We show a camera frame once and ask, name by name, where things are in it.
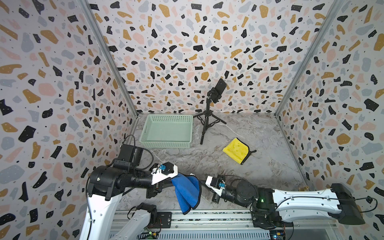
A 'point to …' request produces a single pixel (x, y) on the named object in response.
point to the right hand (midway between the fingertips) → (201, 181)
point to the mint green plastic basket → (167, 131)
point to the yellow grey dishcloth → (238, 150)
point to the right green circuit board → (277, 235)
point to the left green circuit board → (147, 234)
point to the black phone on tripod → (216, 92)
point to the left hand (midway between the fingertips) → (175, 179)
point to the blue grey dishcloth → (188, 189)
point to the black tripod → (207, 118)
